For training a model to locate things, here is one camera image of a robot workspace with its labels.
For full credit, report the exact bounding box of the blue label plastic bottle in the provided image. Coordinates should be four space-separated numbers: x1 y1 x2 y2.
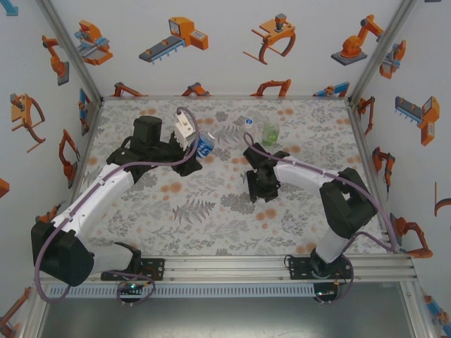
194 131 216 160

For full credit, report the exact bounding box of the green label plastic bottle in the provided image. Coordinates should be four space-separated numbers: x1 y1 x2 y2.
261 118 282 147

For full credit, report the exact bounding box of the clear unlabelled plastic bottle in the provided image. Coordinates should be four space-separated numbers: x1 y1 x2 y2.
240 117 261 145

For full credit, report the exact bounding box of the floral patterned table cover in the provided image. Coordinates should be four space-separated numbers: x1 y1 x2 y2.
58 97 394 258

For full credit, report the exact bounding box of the grey metal sheet panel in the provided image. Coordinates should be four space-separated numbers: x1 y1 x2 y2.
37 297 415 338

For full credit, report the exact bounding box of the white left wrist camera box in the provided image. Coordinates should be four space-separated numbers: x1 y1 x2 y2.
173 111 197 149

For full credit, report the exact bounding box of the aluminium side frame rail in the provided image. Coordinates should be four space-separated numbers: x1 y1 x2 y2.
346 100 401 254
69 100 105 191

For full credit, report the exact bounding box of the aluminium back frame rail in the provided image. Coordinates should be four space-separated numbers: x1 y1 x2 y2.
100 94 353 101

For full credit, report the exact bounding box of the aluminium front frame rail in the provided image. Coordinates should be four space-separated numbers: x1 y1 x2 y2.
33 255 419 284

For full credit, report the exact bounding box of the slotted grey cable duct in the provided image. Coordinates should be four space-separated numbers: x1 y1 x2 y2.
47 284 316 298

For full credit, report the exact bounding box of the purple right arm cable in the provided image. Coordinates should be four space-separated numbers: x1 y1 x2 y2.
242 132 399 306

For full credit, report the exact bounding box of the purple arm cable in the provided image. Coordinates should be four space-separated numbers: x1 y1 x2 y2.
33 105 199 309
242 132 399 306

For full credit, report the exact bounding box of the slanted aluminium corner post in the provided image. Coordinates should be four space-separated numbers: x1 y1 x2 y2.
35 0 105 103
347 0 420 105

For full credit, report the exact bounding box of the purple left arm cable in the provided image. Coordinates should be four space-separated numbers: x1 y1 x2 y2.
33 105 199 309

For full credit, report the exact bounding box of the aluminium lower frame leg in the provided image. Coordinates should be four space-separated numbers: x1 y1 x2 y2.
401 281 436 338
20 283 49 338

